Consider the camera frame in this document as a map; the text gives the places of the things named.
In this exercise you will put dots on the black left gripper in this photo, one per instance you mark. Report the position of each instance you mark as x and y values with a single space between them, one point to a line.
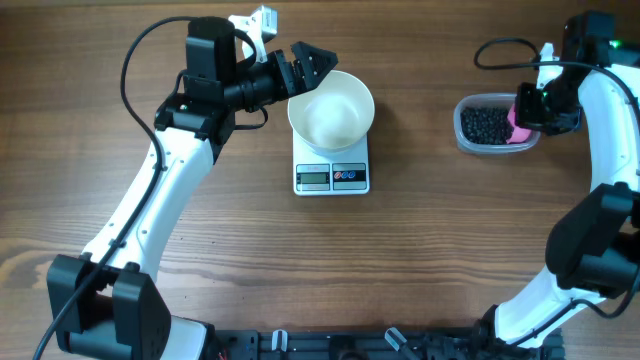
302 71

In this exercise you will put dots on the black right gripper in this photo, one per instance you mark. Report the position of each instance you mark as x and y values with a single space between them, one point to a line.
526 115

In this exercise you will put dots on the pink scoop blue handle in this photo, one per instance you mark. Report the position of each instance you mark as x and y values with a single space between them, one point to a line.
518 134

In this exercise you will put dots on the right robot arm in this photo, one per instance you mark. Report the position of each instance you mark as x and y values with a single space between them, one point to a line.
589 262

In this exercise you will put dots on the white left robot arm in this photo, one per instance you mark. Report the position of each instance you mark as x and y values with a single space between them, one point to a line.
104 302

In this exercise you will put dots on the white bowl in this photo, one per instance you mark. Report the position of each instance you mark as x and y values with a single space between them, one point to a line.
334 116

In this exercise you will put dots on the white digital kitchen scale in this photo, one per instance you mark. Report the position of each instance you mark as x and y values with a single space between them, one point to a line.
321 173

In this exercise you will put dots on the black beans in container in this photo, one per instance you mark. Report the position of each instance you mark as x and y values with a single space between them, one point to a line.
485 125

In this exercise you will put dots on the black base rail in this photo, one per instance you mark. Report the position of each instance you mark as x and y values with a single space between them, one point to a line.
431 344

